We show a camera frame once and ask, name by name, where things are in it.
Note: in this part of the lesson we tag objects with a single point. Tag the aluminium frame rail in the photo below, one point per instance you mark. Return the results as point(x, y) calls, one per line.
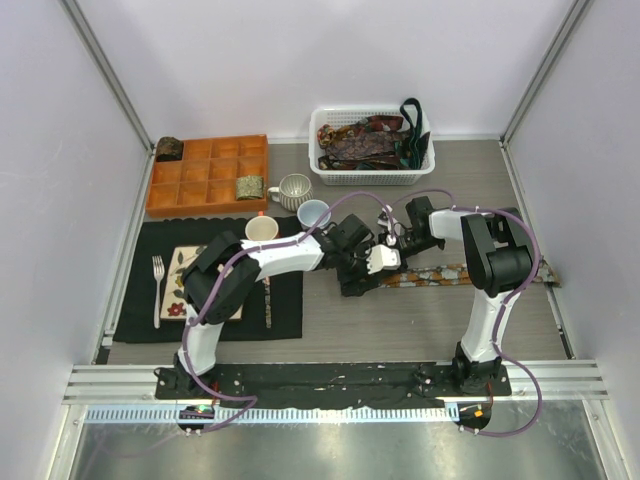
point(119, 384)

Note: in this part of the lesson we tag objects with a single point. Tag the orange wooden divided tray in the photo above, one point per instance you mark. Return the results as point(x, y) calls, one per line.
point(204, 181)

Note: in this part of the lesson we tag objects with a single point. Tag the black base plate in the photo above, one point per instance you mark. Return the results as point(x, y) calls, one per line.
point(330, 386)

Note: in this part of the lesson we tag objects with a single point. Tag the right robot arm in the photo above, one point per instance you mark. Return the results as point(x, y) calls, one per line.
point(502, 258)

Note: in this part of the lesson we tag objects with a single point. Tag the square floral ceramic plate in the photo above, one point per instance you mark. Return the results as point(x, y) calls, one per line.
point(173, 305)

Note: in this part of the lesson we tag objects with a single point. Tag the dark green tie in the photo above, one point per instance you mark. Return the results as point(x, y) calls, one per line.
point(415, 144)

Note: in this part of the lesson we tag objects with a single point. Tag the orange grey floral tie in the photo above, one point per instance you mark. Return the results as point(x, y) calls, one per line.
point(455, 274)

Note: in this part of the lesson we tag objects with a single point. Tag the white slotted cable duct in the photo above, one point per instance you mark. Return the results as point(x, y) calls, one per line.
point(183, 414)

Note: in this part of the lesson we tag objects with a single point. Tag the dark red patterned tie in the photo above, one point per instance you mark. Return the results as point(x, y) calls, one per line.
point(385, 123)

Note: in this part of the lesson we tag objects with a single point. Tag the patterned handle knife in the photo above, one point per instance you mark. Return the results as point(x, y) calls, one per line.
point(267, 297)

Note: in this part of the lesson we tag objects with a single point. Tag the frosted blue footed cup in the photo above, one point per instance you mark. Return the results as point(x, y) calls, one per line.
point(313, 211)

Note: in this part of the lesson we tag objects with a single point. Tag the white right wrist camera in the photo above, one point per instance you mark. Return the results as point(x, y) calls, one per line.
point(387, 222)

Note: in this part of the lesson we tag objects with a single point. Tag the dark rolled tie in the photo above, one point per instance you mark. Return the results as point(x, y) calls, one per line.
point(169, 149)

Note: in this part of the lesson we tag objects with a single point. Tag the black scalloped placemat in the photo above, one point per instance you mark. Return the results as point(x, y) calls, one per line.
point(135, 323)

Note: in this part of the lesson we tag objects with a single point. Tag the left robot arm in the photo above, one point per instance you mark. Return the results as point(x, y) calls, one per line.
point(220, 280)

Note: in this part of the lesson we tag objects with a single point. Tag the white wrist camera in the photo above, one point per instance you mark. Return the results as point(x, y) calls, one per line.
point(387, 222)
point(383, 255)

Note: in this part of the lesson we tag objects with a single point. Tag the green floral rolled tie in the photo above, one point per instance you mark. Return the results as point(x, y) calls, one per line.
point(250, 187)

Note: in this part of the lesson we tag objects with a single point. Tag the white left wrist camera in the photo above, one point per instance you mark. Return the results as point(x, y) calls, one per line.
point(383, 255)

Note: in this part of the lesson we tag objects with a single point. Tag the silver fork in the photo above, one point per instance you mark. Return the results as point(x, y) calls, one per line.
point(158, 273)

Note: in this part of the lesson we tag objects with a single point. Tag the orange ceramic mug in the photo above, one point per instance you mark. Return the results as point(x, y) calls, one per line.
point(261, 228)

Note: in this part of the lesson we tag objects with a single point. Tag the white plastic basket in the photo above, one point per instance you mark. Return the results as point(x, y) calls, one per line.
point(356, 115)

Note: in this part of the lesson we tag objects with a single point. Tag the multicolour patterned tie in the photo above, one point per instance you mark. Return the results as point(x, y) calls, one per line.
point(325, 135)

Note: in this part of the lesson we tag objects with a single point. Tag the grey ribbed ceramic mug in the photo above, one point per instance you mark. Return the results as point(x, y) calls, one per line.
point(292, 191)

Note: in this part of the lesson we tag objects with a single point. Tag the dark paisley tie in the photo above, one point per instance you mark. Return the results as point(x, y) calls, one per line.
point(356, 148)

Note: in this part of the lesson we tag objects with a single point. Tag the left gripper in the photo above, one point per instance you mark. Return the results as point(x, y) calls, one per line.
point(350, 285)

